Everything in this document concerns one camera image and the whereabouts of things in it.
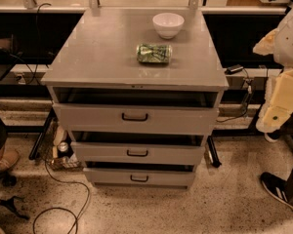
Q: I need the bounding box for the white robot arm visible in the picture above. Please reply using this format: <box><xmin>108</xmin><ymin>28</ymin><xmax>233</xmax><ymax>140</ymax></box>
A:
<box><xmin>253</xmin><ymin>7</ymin><xmax>293</xmax><ymax>133</ymax></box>

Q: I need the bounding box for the grey bottom drawer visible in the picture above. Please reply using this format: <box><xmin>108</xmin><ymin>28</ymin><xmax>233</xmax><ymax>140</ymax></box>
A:
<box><xmin>83</xmin><ymin>168</ymin><xmax>195</xmax><ymax>187</ymax></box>

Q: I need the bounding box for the white ceramic bowl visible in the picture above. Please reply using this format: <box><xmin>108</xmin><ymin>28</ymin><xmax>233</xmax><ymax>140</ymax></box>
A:
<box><xmin>152</xmin><ymin>13</ymin><xmax>185</xmax><ymax>39</ymax></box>

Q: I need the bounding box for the black chair base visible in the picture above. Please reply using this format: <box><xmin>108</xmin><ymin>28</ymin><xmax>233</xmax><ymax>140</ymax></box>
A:
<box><xmin>0</xmin><ymin>174</ymin><xmax>31</xmax><ymax>221</ymax></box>

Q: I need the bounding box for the black floor cable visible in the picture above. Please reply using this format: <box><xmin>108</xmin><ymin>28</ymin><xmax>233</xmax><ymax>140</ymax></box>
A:
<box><xmin>32</xmin><ymin>159</ymin><xmax>92</xmax><ymax>234</ymax></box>

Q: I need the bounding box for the grey top drawer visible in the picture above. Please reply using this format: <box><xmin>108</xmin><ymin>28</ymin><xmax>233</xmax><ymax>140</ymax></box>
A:
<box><xmin>53</xmin><ymin>103</ymin><xmax>218</xmax><ymax>136</ymax></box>

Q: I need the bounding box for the grey drawer cabinet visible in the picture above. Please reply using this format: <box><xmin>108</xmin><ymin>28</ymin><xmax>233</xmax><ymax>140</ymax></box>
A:
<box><xmin>42</xmin><ymin>8</ymin><xmax>228</xmax><ymax>174</ymax></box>

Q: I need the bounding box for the grey middle drawer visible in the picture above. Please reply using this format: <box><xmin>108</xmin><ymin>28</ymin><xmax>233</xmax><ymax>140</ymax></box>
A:
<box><xmin>71</xmin><ymin>142</ymin><xmax>205</xmax><ymax>165</ymax></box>

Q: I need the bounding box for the black white sneaker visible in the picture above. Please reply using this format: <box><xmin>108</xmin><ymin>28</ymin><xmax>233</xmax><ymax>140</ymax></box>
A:
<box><xmin>260</xmin><ymin>172</ymin><xmax>293</xmax><ymax>211</ymax></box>

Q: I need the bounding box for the wire basket with items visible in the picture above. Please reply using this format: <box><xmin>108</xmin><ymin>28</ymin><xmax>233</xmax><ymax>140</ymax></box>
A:
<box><xmin>46</xmin><ymin>126</ymin><xmax>81</xmax><ymax>171</ymax></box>

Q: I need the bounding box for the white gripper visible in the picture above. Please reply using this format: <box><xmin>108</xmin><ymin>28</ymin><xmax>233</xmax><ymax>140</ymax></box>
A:
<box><xmin>256</xmin><ymin>68</ymin><xmax>293</xmax><ymax>133</ymax></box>

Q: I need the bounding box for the black power adapter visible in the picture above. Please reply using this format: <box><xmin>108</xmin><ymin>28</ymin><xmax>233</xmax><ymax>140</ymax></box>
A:
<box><xmin>225</xmin><ymin>64</ymin><xmax>243</xmax><ymax>75</ymax></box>

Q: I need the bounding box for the tan shoe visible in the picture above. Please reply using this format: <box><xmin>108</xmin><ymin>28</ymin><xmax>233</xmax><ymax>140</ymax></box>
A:
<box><xmin>0</xmin><ymin>150</ymin><xmax>20</xmax><ymax>173</ymax></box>

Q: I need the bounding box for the green drink can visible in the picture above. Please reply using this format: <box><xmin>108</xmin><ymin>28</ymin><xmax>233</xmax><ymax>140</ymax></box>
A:
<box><xmin>136</xmin><ymin>44</ymin><xmax>172</xmax><ymax>63</ymax></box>

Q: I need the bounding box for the grey drawer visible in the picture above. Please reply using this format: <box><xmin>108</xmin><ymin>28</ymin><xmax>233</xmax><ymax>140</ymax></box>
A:
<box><xmin>83</xmin><ymin>168</ymin><xmax>195</xmax><ymax>187</ymax></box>
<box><xmin>53</xmin><ymin>103</ymin><xmax>218</xmax><ymax>136</ymax></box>
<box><xmin>71</xmin><ymin>142</ymin><xmax>205</xmax><ymax>165</ymax></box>

